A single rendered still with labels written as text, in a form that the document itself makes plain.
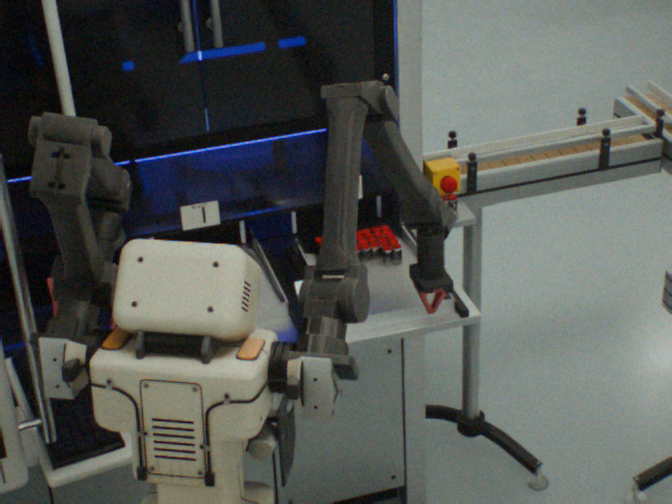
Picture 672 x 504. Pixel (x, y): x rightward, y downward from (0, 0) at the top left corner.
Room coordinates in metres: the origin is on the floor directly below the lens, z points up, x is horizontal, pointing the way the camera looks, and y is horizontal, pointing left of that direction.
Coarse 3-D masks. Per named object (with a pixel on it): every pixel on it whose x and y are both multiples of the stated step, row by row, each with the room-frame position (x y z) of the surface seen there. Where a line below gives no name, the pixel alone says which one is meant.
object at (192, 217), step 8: (184, 208) 2.52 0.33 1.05; (192, 208) 2.53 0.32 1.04; (200, 208) 2.53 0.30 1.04; (208, 208) 2.54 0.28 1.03; (216, 208) 2.54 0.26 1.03; (184, 216) 2.52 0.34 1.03; (192, 216) 2.53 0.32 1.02; (200, 216) 2.53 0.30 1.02; (208, 216) 2.54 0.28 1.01; (216, 216) 2.54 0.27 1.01; (184, 224) 2.52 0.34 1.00; (192, 224) 2.53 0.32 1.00; (200, 224) 2.53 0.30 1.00; (208, 224) 2.54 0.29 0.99
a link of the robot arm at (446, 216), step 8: (440, 200) 2.27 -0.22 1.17; (400, 208) 2.29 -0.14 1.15; (440, 208) 2.26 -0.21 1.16; (448, 208) 2.36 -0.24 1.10; (440, 216) 2.25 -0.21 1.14; (448, 216) 2.34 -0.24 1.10; (408, 224) 2.28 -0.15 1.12; (416, 224) 2.28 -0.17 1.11; (424, 224) 2.27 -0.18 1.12; (432, 224) 2.26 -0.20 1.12; (440, 224) 2.25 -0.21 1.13; (448, 224) 2.32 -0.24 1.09; (448, 232) 2.31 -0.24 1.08
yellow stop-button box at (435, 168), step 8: (424, 160) 2.73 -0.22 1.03; (432, 160) 2.73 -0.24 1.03; (440, 160) 2.73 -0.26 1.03; (448, 160) 2.72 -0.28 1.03; (424, 168) 2.73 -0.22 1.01; (432, 168) 2.69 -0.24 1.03; (440, 168) 2.69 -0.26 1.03; (448, 168) 2.69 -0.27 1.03; (456, 168) 2.69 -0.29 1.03; (432, 176) 2.68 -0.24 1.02; (440, 176) 2.68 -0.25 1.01; (456, 176) 2.69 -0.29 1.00; (432, 184) 2.68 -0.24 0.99; (440, 192) 2.68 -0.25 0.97; (456, 192) 2.69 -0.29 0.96
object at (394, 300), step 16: (400, 240) 2.61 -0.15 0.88; (304, 256) 2.51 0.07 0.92; (416, 256) 2.53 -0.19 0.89; (368, 272) 2.48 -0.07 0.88; (384, 272) 2.47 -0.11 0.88; (400, 272) 2.47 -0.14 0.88; (384, 288) 2.41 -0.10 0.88; (400, 288) 2.40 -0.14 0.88; (384, 304) 2.34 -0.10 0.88; (400, 304) 2.34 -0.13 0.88; (416, 304) 2.33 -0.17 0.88; (448, 304) 2.29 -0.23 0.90; (368, 320) 2.25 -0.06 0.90; (384, 320) 2.26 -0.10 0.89; (400, 320) 2.27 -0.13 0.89
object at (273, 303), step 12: (252, 240) 2.63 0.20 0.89; (252, 252) 2.59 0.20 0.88; (264, 264) 2.52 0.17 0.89; (264, 276) 2.48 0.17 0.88; (264, 288) 2.43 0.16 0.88; (276, 288) 2.41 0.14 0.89; (264, 300) 2.38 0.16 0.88; (276, 300) 2.38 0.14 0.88; (264, 312) 2.30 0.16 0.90; (276, 312) 2.31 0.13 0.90; (288, 312) 2.32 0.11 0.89
